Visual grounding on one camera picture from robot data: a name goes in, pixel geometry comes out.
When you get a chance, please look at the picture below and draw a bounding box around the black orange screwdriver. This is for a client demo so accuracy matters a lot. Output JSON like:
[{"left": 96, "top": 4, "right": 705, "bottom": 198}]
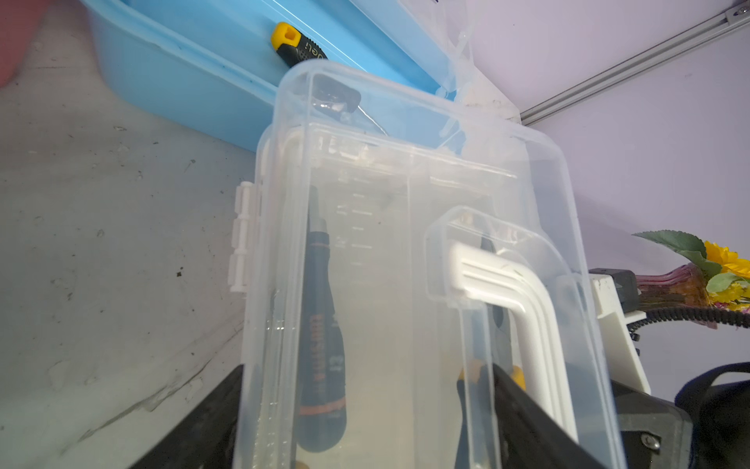
[{"left": 296, "top": 187, "right": 347, "bottom": 453}]

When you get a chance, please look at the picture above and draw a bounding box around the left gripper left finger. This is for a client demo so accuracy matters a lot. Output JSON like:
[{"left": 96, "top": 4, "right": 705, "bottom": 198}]
[{"left": 132, "top": 365, "right": 243, "bottom": 468}]

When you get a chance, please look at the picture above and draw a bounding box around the blue toolbox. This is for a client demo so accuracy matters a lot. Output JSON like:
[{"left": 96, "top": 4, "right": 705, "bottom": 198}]
[{"left": 85, "top": 1, "right": 476, "bottom": 150}]

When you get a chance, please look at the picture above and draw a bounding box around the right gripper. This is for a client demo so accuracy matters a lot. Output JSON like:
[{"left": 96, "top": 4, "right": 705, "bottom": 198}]
[{"left": 590, "top": 269, "right": 693, "bottom": 468}]

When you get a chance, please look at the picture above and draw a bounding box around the flower vase bouquet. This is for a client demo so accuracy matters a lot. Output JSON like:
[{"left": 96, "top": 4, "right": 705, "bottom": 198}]
[{"left": 628, "top": 230, "right": 749, "bottom": 336}]

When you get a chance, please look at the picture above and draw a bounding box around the pink toolbox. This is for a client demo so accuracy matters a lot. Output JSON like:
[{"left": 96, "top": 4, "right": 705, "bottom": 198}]
[{"left": 0, "top": 0, "right": 51, "bottom": 87}]

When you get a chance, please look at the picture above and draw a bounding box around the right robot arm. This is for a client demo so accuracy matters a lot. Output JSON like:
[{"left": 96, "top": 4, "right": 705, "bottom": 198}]
[{"left": 590, "top": 264, "right": 749, "bottom": 468}]

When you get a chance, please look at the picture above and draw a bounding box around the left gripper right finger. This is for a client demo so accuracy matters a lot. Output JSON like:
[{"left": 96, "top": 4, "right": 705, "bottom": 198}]
[{"left": 492, "top": 365, "right": 602, "bottom": 469}]

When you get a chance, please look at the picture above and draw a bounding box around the white clear toolbox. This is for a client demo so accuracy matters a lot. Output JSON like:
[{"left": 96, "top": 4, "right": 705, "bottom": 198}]
[{"left": 234, "top": 61, "right": 625, "bottom": 468}]

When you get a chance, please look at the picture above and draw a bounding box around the yellow black screwdriver blue box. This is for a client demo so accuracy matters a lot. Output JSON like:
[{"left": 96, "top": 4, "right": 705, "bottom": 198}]
[{"left": 270, "top": 21, "right": 388, "bottom": 136}]

